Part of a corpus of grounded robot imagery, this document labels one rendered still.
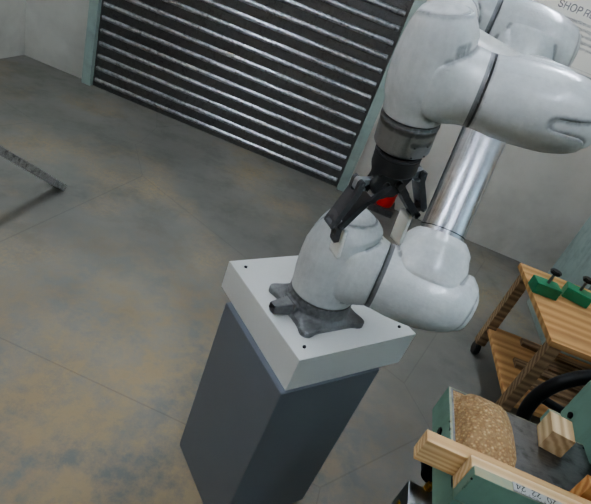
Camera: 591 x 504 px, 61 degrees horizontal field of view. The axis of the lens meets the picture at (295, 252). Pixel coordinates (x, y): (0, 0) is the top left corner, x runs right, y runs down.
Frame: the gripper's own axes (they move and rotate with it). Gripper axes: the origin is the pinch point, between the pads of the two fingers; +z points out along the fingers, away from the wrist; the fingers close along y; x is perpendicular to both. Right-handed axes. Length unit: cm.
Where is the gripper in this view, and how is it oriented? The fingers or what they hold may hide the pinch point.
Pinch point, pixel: (367, 242)
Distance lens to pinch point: 92.8
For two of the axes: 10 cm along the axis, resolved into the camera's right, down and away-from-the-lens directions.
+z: -1.6, 7.2, 6.7
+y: 8.9, -1.8, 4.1
